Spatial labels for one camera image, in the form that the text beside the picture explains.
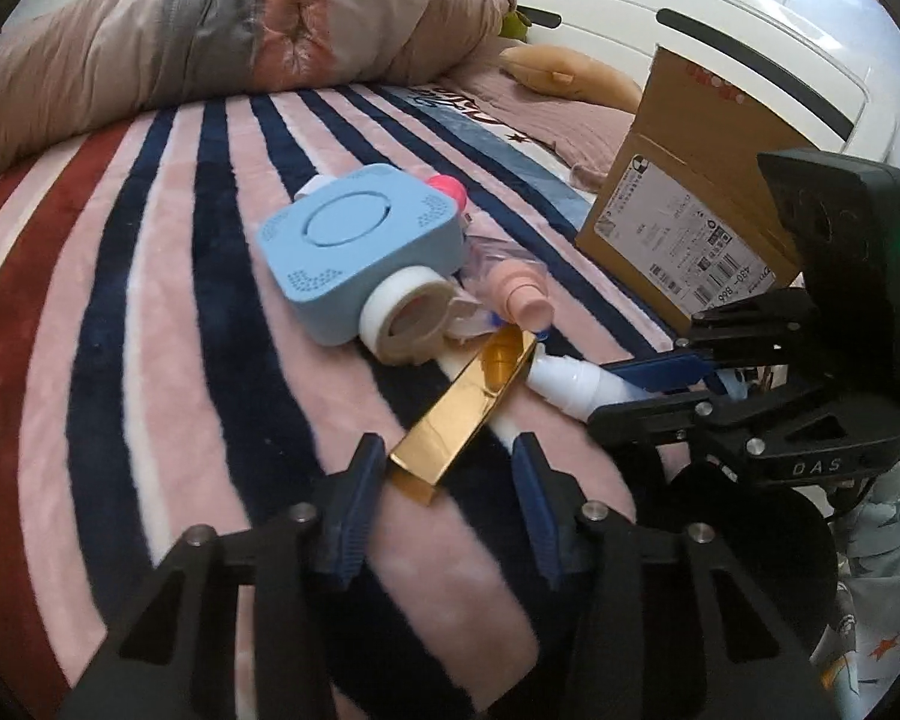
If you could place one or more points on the light blue plastic device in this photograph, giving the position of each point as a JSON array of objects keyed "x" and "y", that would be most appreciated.
[{"x": 330, "y": 249}]

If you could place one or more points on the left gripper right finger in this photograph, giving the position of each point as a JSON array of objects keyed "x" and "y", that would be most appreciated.
[{"x": 713, "y": 615}]

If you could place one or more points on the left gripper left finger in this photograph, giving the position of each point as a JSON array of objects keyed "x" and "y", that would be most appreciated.
[{"x": 171, "y": 651}]

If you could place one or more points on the white small bottle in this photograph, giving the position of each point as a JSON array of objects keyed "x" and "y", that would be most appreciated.
[{"x": 578, "y": 388}]

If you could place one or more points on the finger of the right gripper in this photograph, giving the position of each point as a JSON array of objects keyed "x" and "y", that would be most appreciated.
[
  {"x": 671, "y": 419},
  {"x": 690, "y": 359}
]

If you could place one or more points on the clear bottle pink cap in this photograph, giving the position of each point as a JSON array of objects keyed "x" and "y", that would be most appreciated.
[{"x": 510, "y": 281}]

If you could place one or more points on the cardboard box with label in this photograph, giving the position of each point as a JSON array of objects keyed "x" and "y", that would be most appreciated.
[{"x": 685, "y": 219}]

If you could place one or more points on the white headboard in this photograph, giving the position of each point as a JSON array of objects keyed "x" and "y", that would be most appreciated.
[{"x": 801, "y": 73}]

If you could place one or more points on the white tape roll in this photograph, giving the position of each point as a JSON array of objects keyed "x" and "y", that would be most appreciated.
[{"x": 403, "y": 319}]

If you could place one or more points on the gold rectangular box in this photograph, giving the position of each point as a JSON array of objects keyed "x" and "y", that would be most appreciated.
[{"x": 423, "y": 457}]

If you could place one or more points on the mauve bed sheet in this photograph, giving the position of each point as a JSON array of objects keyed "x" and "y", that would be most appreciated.
[{"x": 586, "y": 137}]

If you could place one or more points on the pink red spray bottle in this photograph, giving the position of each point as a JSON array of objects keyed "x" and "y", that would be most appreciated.
[{"x": 451, "y": 187}]

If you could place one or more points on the rolled beige quilt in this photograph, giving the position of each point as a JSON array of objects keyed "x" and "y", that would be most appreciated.
[{"x": 92, "y": 62}]

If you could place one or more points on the striped plush blanket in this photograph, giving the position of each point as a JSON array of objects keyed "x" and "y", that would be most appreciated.
[{"x": 151, "y": 373}]

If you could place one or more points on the brown plush toy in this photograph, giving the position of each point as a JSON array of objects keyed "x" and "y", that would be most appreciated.
[{"x": 565, "y": 73}]

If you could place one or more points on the white usb adapter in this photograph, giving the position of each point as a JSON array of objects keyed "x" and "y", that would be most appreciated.
[{"x": 313, "y": 185}]

